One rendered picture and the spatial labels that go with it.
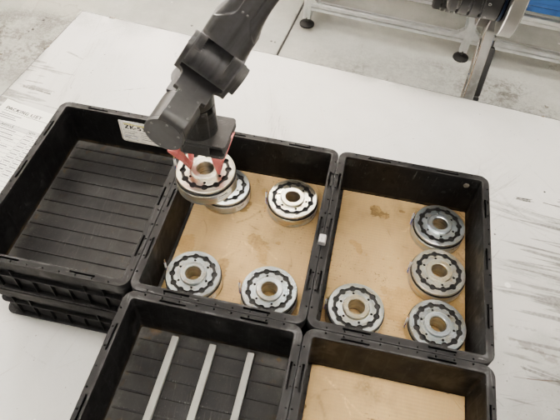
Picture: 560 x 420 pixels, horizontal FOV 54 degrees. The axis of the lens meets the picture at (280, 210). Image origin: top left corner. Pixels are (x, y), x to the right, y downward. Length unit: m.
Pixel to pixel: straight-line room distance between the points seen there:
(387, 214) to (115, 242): 0.55
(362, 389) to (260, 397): 0.17
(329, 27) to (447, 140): 1.70
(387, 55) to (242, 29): 2.33
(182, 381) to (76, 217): 0.42
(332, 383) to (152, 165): 0.61
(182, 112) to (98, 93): 0.93
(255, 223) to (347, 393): 0.38
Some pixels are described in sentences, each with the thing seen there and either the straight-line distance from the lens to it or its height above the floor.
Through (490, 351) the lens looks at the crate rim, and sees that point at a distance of 0.95.
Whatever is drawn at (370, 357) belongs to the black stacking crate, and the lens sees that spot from 0.92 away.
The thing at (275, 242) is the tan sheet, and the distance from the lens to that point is 1.10.
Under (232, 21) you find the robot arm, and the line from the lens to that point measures 0.70.
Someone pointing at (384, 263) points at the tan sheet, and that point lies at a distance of 1.10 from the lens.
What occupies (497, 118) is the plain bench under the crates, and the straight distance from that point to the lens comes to 1.68.
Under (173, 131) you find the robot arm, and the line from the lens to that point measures 0.74.
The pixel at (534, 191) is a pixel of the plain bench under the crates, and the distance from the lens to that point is 1.52.
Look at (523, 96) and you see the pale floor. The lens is 2.99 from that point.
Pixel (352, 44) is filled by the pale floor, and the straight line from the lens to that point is 3.04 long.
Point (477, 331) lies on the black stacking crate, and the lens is 1.00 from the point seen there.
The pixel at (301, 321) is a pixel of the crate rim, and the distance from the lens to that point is 0.90.
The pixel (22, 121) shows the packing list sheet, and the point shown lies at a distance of 1.62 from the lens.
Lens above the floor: 1.74
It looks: 52 degrees down
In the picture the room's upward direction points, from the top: 4 degrees clockwise
